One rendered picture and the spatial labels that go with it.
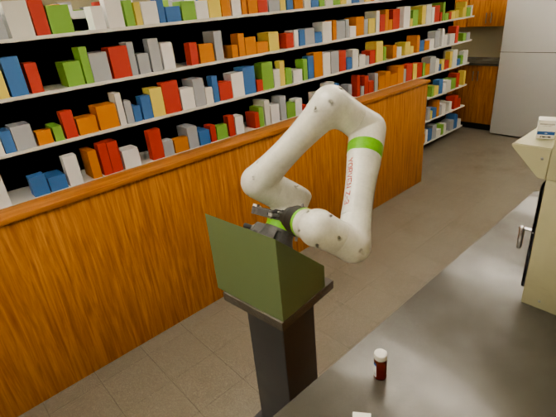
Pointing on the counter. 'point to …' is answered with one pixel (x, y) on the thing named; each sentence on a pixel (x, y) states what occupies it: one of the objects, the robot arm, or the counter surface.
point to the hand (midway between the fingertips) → (271, 210)
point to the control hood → (535, 153)
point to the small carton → (546, 127)
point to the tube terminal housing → (544, 250)
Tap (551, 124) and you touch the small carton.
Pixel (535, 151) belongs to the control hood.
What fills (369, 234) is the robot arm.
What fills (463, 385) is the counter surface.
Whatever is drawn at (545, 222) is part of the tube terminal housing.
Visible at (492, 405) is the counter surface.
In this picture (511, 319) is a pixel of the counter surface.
